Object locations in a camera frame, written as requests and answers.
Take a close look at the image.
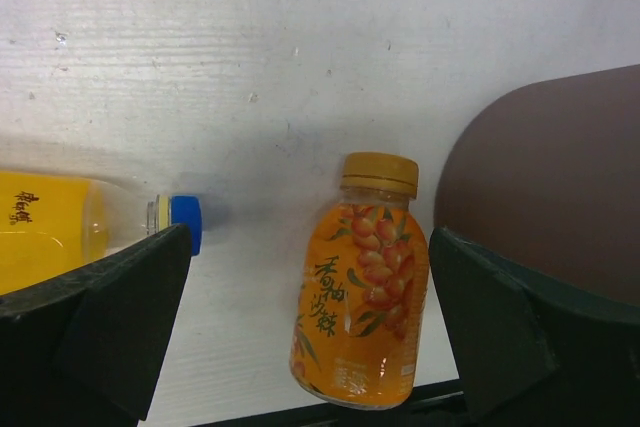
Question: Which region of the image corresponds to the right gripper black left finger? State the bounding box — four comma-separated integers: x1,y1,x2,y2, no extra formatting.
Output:
1,224,192,426

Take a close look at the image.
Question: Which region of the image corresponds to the small orange berry juice bottle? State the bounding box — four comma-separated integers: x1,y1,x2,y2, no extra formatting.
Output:
289,152,429,410

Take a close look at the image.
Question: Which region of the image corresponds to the yellow juice bottle blue cap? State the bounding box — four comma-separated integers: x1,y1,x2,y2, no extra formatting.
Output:
1,171,203,295

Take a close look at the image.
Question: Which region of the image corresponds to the brown round bin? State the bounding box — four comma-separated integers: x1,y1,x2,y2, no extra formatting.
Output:
434,66,639,305

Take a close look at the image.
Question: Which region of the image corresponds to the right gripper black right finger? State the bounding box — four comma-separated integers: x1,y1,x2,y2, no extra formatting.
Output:
429,228,639,426

